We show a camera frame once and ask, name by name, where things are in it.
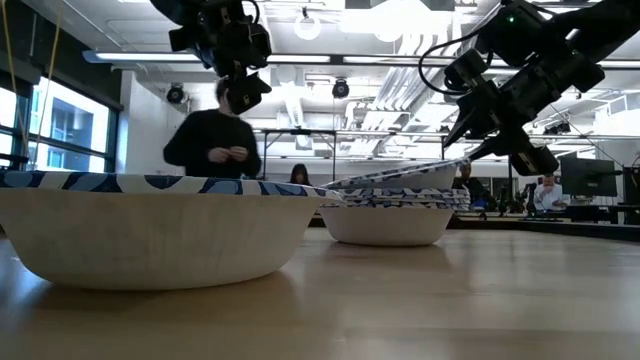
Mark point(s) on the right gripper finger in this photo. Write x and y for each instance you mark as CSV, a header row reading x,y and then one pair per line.
x,y
497,146
472,120

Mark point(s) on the black round speaker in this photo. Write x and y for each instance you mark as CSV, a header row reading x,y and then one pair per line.
x,y
175,93
340,89

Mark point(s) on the black metal station frame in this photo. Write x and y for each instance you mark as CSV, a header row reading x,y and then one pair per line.
x,y
300,132

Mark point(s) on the long fluorescent light strip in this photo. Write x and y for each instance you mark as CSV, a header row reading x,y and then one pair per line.
x,y
300,58

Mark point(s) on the glass window wall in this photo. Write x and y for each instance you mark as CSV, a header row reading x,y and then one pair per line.
x,y
70,120

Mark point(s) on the person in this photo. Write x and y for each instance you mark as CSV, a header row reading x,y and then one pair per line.
x,y
299,176
470,185
210,140
548,195

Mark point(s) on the black spotlight cluster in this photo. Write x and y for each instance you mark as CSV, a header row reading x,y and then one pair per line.
x,y
557,129

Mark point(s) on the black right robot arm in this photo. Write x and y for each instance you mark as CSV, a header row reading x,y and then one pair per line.
x,y
615,20

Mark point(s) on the blue white patterned paper bowl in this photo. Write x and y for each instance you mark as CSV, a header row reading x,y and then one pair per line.
x,y
385,227
400,204
435,179
150,235
400,198

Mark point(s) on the black computer monitor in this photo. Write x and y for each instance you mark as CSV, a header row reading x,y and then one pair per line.
x,y
587,177

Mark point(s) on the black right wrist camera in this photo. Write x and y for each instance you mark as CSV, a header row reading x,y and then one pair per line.
x,y
510,25

